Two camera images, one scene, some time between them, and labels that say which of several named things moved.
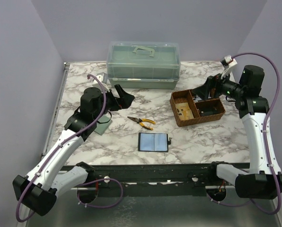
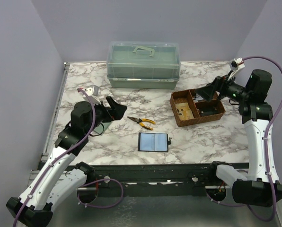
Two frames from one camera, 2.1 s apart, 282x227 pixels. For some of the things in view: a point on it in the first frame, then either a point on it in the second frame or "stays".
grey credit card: (198, 98) stays
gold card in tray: (184, 111) stays
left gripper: (126, 99) -> (118, 112)
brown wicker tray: (189, 109) stays
